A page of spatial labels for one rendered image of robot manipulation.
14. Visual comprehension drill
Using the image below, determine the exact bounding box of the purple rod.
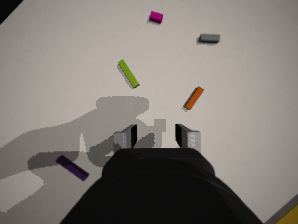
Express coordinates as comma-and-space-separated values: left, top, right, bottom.
55, 155, 89, 181

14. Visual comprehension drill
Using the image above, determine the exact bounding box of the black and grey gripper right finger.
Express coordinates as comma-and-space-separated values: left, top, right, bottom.
175, 124, 201, 154

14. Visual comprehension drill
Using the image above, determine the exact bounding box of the small magenta block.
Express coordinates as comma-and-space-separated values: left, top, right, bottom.
150, 11, 163, 24

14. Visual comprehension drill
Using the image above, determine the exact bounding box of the orange-brown rectangular block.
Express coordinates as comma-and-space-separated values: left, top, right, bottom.
184, 87, 204, 110

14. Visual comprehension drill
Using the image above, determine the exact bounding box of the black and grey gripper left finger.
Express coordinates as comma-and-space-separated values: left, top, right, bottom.
113, 124, 137, 154

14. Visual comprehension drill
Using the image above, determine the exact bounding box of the lime green rod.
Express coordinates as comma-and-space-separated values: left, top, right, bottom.
118, 59, 139, 88

